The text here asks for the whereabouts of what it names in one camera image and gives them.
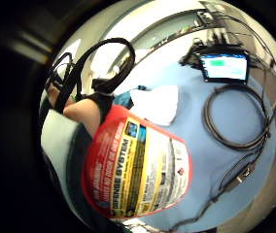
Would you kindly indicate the the person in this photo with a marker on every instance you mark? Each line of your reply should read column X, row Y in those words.
column 57, row 139

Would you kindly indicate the black stand with clamp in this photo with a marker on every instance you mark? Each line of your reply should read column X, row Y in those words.
column 193, row 55

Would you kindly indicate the red canister with yellow label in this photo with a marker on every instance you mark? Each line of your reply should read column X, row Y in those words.
column 138, row 168

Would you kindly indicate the black tablet with lit screen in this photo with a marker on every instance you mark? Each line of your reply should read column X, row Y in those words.
column 226, row 66

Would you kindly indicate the white cloth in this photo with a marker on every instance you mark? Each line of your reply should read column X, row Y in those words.
column 157, row 104

